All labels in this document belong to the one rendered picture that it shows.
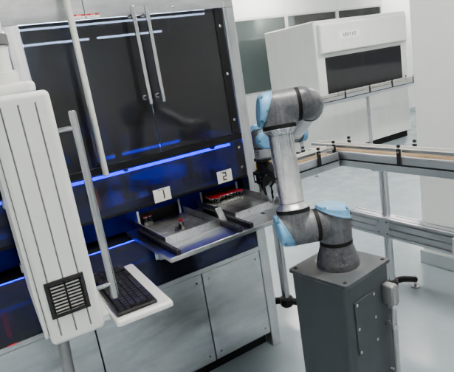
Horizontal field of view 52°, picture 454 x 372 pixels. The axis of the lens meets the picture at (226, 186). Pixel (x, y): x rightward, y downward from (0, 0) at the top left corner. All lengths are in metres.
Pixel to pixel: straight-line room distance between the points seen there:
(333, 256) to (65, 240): 0.88
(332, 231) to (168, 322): 1.04
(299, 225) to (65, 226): 0.75
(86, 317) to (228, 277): 1.05
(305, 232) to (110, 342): 1.08
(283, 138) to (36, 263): 0.86
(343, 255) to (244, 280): 0.93
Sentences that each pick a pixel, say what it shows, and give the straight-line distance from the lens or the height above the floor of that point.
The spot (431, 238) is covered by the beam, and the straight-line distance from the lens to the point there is 2.72.
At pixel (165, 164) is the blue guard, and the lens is 2.15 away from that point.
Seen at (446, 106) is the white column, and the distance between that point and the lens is 3.19.
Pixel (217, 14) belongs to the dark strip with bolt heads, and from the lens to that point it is 2.32.
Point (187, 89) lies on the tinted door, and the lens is 2.20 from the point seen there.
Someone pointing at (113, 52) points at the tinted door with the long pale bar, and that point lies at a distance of 2.08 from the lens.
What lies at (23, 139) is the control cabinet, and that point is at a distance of 1.41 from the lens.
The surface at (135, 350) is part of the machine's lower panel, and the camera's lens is 2.33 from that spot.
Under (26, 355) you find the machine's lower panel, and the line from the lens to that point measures 2.18.
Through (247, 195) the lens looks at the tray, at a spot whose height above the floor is 0.89.
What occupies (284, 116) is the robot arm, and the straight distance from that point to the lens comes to 1.58.
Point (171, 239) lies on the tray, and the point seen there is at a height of 0.90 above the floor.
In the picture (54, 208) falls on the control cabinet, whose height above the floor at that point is 1.22.
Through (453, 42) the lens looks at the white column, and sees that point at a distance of 3.13.
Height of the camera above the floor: 1.53
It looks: 14 degrees down
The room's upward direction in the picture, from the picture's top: 9 degrees counter-clockwise
